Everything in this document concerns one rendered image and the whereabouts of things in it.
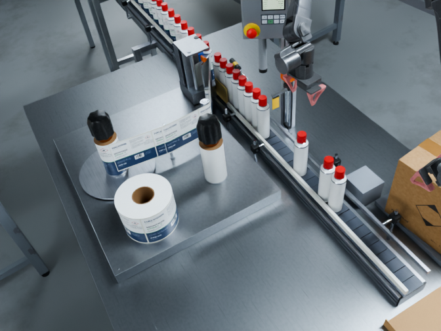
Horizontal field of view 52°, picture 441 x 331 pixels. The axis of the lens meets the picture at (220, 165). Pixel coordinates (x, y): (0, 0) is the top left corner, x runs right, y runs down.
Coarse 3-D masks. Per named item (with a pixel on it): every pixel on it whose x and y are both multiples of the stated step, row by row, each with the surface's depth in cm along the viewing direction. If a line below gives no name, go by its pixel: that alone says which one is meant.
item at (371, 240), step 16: (272, 144) 187; (288, 160) 180; (304, 176) 174; (320, 208) 163; (336, 224) 158; (352, 224) 157; (352, 240) 153; (368, 240) 153; (384, 256) 148; (400, 272) 144; (416, 288) 140
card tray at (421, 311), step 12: (420, 300) 142; (432, 300) 141; (408, 312) 140; (420, 312) 139; (432, 312) 139; (384, 324) 137; (396, 324) 137; (408, 324) 137; (420, 324) 137; (432, 324) 136
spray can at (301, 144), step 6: (300, 132) 161; (300, 138) 160; (294, 144) 165; (300, 144) 162; (306, 144) 163; (294, 150) 166; (300, 150) 164; (306, 150) 164; (294, 156) 168; (300, 156) 166; (306, 156) 167; (294, 162) 170; (300, 162) 168; (306, 162) 170; (294, 168) 173; (300, 168) 170; (306, 168) 173; (300, 174) 173
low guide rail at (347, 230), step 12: (240, 120) 197; (252, 132) 190; (264, 144) 184; (276, 156) 178; (288, 168) 173; (300, 180) 168; (312, 192) 164; (324, 204) 160; (336, 216) 156; (348, 228) 152; (360, 240) 149; (372, 252) 145
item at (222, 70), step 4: (220, 60) 196; (224, 60) 195; (220, 64) 196; (224, 64) 196; (220, 68) 198; (224, 68) 198; (220, 72) 198; (224, 72) 198; (220, 76) 200; (224, 76) 199; (220, 80) 202; (224, 80) 201; (224, 84) 202
